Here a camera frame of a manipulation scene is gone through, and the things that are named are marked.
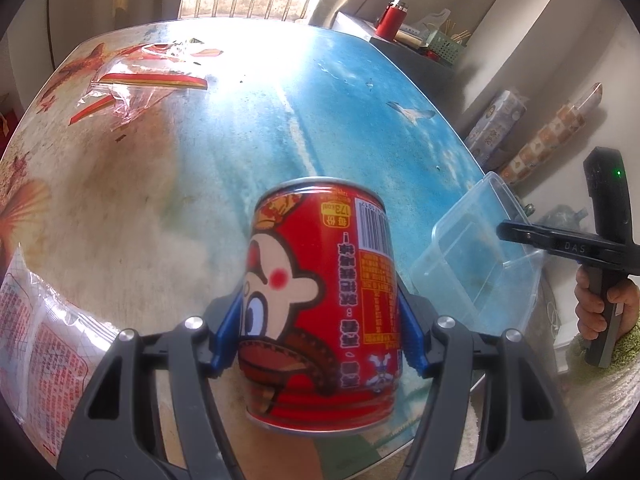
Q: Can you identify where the grey cabinet box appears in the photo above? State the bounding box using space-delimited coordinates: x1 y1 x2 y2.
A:
332 12 467 91

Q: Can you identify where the red thermos flask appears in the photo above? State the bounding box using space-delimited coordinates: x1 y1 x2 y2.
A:
375 0 407 41

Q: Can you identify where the clear wrapper with red stripes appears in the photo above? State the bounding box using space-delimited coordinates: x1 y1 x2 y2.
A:
68 38 222 130

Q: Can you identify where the clear bag with red print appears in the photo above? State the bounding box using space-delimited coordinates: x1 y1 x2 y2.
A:
1 249 118 466

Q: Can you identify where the person right hand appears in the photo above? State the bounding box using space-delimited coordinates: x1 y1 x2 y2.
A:
574 266 639 341

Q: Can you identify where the green mesh storage basket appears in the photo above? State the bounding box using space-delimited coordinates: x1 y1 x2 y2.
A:
425 29 471 65

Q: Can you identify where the large clear water jug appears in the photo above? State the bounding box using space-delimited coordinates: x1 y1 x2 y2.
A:
535 204 589 232

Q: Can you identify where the clear plastic container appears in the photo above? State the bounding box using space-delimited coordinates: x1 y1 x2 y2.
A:
410 172 544 336

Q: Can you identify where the red cartoon tin can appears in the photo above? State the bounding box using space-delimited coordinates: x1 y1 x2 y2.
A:
238 177 402 434

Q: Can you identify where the patterned tissue pack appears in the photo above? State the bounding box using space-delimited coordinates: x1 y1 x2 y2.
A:
464 89 528 166

